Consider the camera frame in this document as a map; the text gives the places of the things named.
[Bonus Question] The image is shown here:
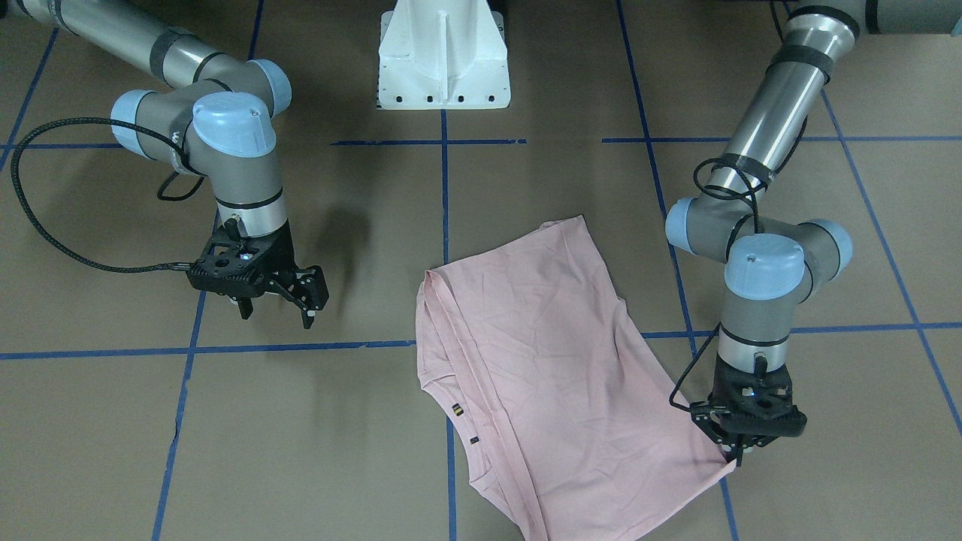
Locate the black cable on desk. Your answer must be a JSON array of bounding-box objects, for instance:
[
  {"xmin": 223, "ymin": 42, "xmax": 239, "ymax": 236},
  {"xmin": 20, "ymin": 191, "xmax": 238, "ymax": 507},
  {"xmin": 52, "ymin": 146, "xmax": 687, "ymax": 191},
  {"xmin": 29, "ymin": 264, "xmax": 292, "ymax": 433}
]
[{"xmin": 11, "ymin": 116, "xmax": 196, "ymax": 274}]

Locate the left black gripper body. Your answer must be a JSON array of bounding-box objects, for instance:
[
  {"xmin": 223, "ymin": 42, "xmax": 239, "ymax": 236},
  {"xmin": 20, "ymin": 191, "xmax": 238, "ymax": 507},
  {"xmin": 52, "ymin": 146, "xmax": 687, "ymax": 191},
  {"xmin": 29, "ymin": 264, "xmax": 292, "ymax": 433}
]
[{"xmin": 690, "ymin": 356, "xmax": 807, "ymax": 452}]

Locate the white camera mast pedestal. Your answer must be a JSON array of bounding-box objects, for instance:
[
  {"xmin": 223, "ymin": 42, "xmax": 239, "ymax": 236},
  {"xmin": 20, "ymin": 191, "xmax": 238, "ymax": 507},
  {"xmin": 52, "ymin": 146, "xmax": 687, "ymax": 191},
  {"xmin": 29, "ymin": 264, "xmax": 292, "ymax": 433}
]
[{"xmin": 376, "ymin": 1, "xmax": 512, "ymax": 110}]

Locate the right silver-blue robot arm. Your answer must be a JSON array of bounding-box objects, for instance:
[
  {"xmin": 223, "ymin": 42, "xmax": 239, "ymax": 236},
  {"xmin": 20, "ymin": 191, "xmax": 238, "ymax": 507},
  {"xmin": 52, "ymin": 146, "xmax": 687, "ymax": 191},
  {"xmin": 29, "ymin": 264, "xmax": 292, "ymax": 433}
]
[{"xmin": 2, "ymin": 1, "xmax": 329, "ymax": 328}]

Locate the pink Snoopy t-shirt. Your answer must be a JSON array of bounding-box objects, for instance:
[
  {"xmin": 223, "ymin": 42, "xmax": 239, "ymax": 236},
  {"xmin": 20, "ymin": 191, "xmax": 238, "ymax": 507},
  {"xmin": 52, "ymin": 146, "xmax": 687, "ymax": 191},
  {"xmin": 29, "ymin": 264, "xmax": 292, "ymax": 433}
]
[{"xmin": 416, "ymin": 216, "xmax": 735, "ymax": 540}]

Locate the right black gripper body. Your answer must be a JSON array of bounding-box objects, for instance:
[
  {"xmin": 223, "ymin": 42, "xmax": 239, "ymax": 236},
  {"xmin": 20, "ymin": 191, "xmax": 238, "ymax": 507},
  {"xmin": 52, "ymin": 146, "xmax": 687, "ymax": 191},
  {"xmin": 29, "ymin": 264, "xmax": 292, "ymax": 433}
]
[{"xmin": 186, "ymin": 222, "xmax": 300, "ymax": 298}]

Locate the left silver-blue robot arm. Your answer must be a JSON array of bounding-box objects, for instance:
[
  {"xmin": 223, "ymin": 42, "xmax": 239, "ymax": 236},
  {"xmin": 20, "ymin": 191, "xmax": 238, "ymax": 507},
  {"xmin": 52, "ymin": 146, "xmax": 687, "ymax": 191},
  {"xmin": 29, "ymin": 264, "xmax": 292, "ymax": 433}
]
[{"xmin": 664, "ymin": 1, "xmax": 960, "ymax": 464}]

